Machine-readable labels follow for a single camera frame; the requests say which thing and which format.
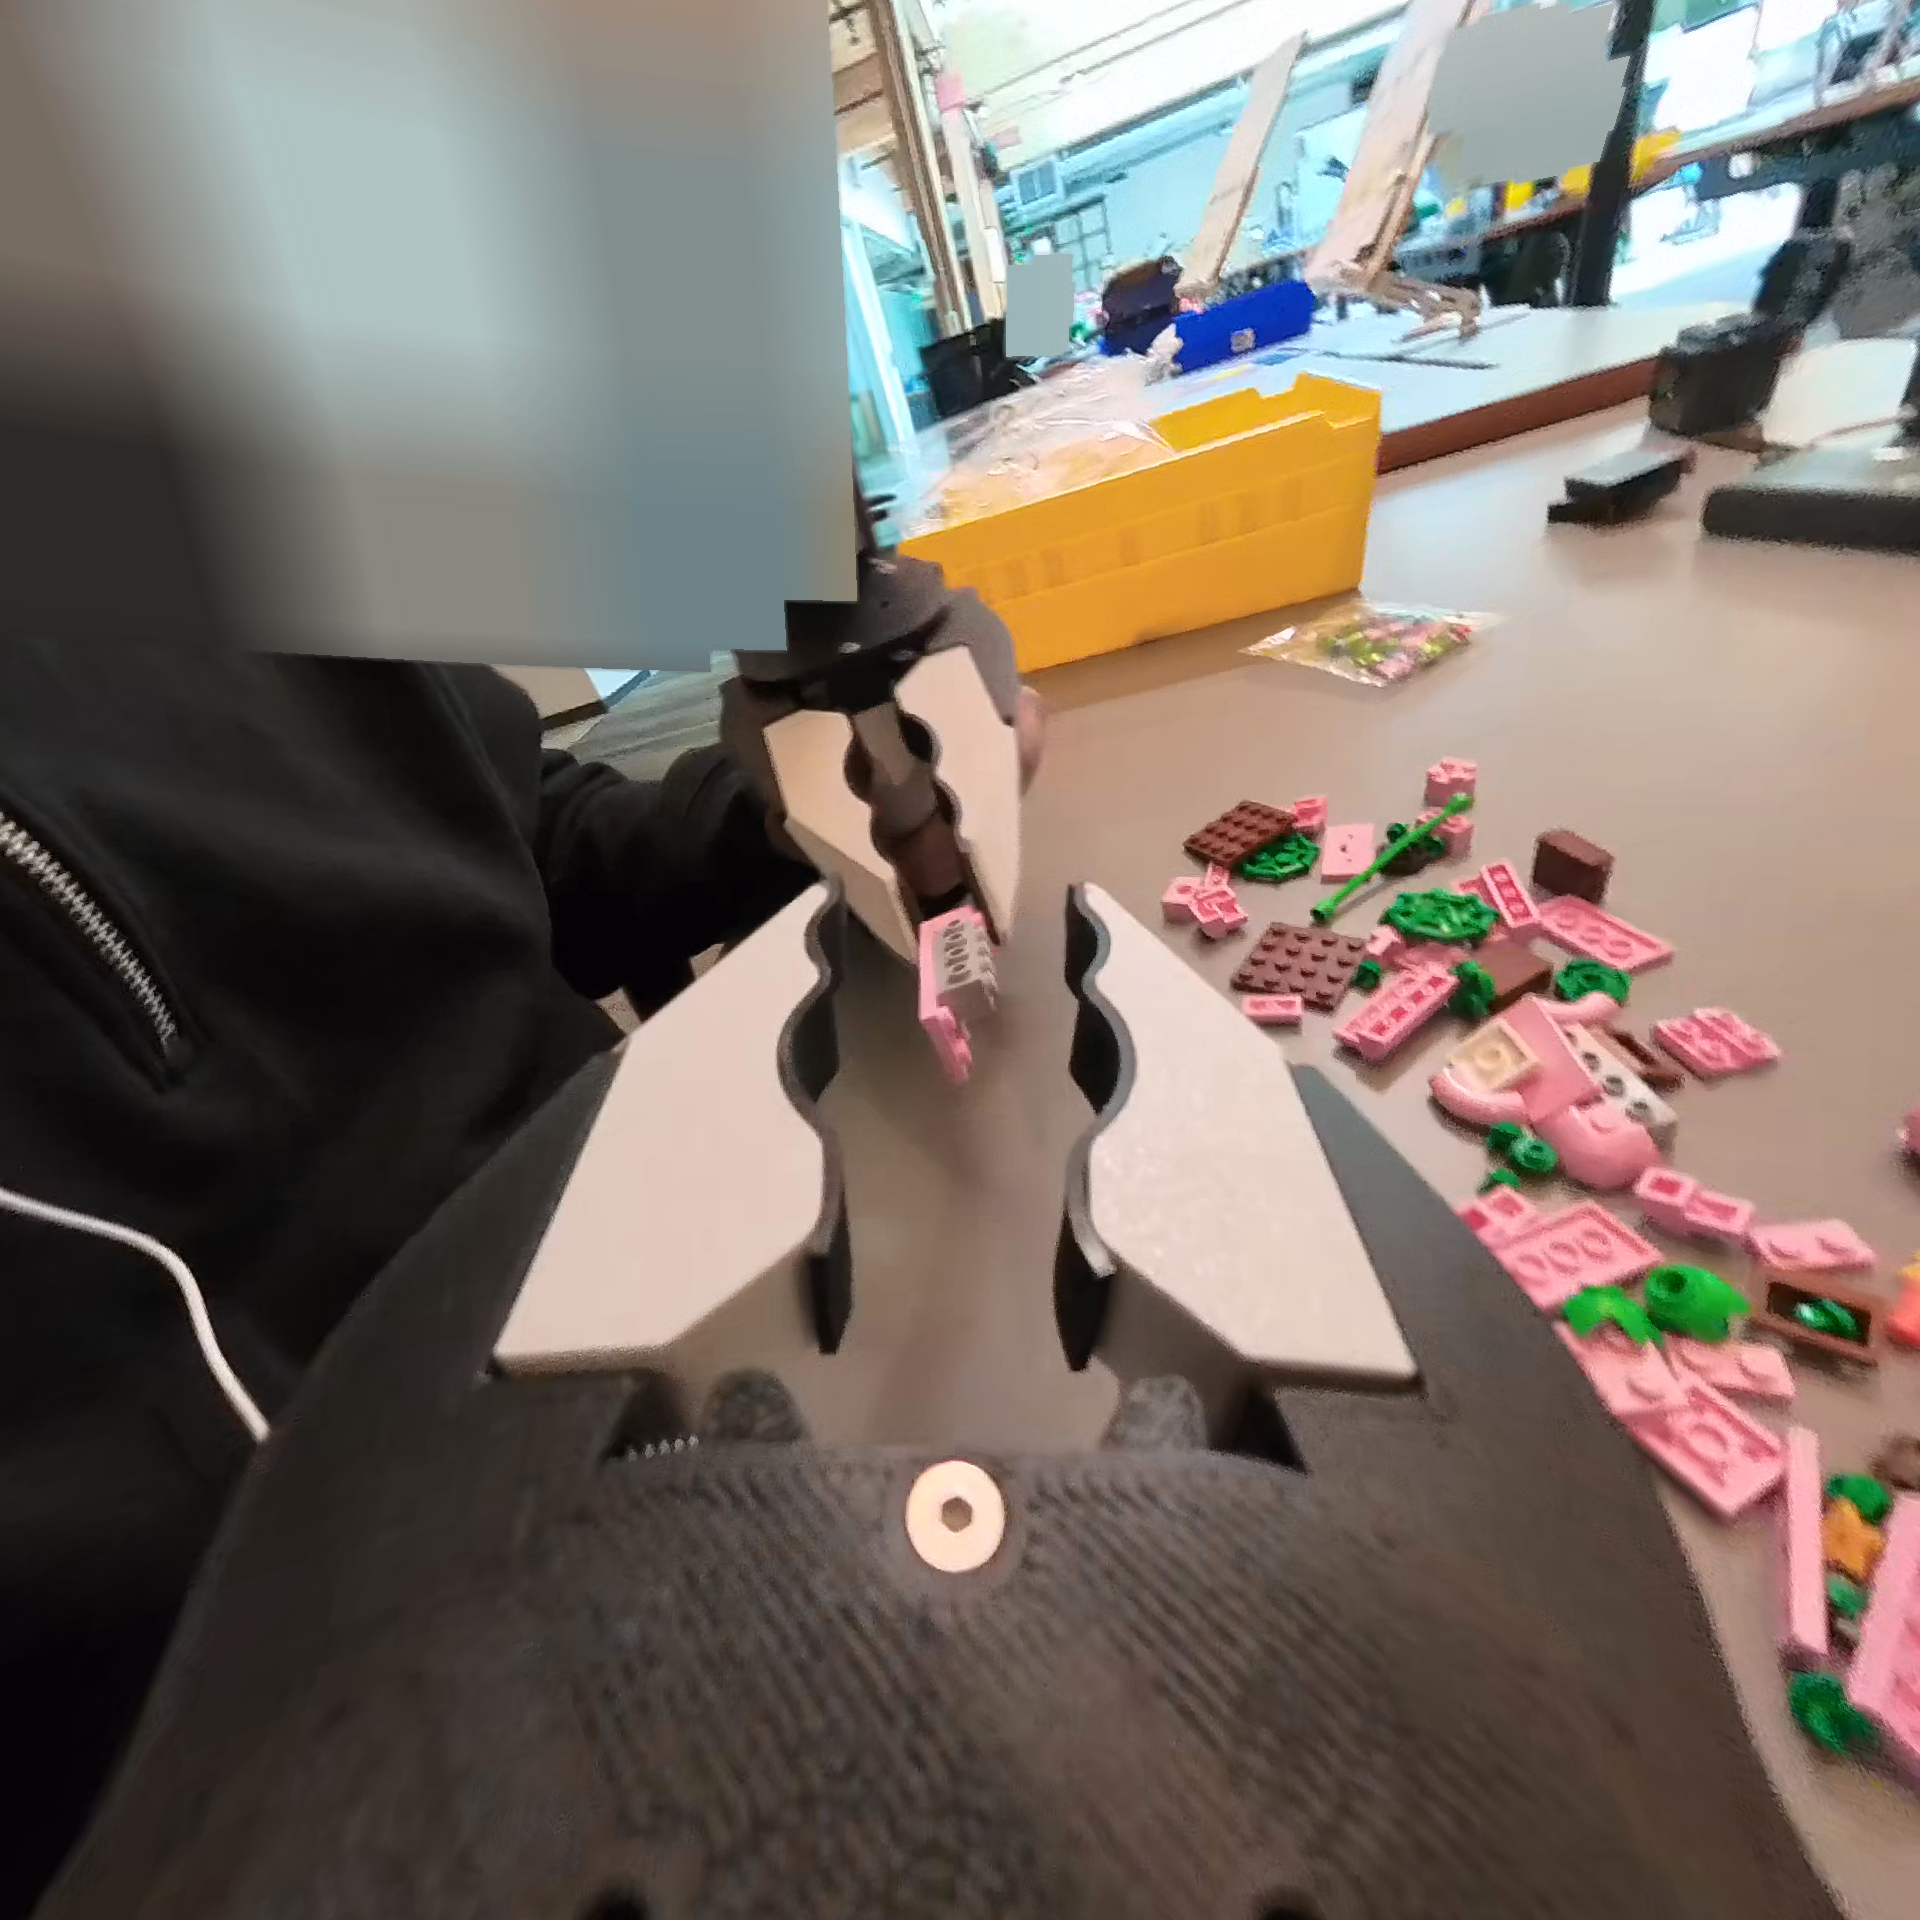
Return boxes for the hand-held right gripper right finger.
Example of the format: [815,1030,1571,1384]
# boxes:
[1055,882,1419,1390]

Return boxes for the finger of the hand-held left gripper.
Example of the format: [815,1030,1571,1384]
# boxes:
[761,704,924,964]
[897,644,1029,944]

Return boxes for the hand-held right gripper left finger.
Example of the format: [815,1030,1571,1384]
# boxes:
[491,878,857,1379]

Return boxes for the long pink plate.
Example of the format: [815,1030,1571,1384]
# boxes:
[915,914,980,1085]

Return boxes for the brown square plate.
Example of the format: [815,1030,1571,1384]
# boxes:
[1229,922,1371,1011]
[1185,800,1301,871]

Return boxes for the pile of pink toy bricks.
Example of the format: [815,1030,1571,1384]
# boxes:
[1161,757,1920,1765]

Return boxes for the small clear plastic bag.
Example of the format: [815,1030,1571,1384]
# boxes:
[1247,599,1501,690]

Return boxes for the crumpled clear plastic bags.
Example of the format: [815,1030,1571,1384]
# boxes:
[915,358,1192,515]

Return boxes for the yellow plastic bin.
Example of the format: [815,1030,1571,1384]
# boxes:
[897,372,1385,676]

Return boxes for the green vine piece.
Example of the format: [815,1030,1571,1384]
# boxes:
[1313,810,1477,925]

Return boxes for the blue plastic bin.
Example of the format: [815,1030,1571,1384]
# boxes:
[1170,277,1322,378]

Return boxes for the short cardboard board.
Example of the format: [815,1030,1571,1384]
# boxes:
[1178,29,1307,298]

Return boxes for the tall cardboard board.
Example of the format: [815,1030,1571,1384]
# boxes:
[1306,0,1490,325]

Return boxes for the small black battery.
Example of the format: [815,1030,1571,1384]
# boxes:
[1549,450,1697,528]

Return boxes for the black charger cube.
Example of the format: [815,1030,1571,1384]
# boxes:
[1650,317,1796,440]

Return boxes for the flat black box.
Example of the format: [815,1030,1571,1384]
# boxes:
[1704,447,1920,552]

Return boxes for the black ceiling pole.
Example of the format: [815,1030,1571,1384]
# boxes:
[1568,0,1656,309]

